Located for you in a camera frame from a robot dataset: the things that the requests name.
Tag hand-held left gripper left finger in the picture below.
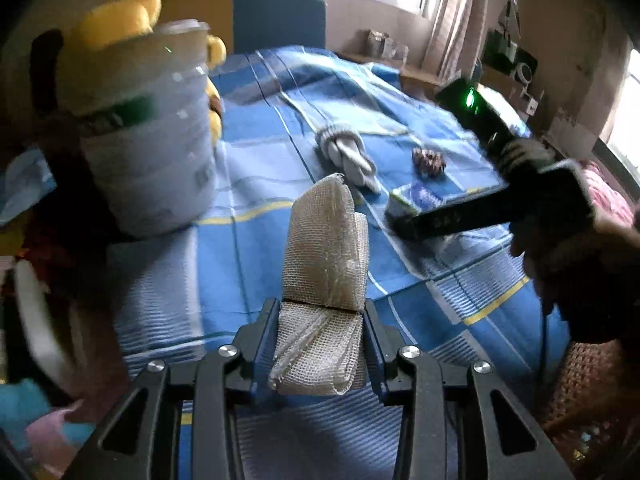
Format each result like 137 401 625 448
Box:
75 298 282 480

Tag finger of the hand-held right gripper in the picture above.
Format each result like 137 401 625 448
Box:
384 180 518 242

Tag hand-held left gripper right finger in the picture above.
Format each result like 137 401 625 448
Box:
364 300 576 480

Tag blue and white tissue packet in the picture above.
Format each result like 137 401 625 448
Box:
387 182 453 221

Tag beige mesh cloth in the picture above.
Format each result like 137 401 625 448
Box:
267 172 371 396

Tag white plastic bucket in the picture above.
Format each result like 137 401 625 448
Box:
56 19 218 238

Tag black-haired doll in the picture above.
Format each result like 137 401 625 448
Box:
0 377 97 478

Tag person's right hand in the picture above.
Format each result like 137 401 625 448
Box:
509 205 640 345

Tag pink knit blanket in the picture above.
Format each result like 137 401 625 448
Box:
582 162 640 231

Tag side window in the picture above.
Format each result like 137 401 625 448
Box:
599 47 640 178

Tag grey knit sock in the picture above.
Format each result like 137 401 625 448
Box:
316 122 385 195

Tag cluttered shelf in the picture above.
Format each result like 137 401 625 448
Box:
477 0 547 123

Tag wooden desk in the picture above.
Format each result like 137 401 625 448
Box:
337 49 443 98

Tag clear plastic bags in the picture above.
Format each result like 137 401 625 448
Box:
366 29 410 62

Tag beige curtain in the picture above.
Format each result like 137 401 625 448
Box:
421 0 497 83

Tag blue plaid bedsheet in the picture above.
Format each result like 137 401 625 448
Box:
107 45 576 480

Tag woven wicker chair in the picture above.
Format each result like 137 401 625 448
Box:
537 337 640 443

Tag white curved plastic object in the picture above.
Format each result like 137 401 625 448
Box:
14 259 78 393

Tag blue padded headboard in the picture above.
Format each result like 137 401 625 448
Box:
231 0 327 55

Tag light blue cloth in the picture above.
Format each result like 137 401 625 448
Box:
0 152 57 228

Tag wooden headboard panel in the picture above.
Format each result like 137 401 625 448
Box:
159 0 236 56

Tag yellow plush bear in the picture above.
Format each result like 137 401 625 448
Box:
67 0 228 146

